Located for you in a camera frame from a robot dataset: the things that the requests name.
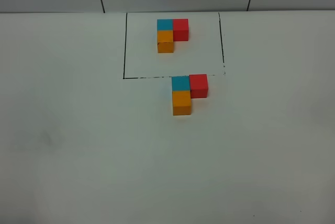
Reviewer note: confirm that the red template block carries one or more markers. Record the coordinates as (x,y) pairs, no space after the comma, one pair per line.
(180,30)

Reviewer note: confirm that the blue template block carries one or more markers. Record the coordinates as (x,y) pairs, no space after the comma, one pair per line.
(164,24)

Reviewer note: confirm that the orange template block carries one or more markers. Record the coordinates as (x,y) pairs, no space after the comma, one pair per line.
(165,42)

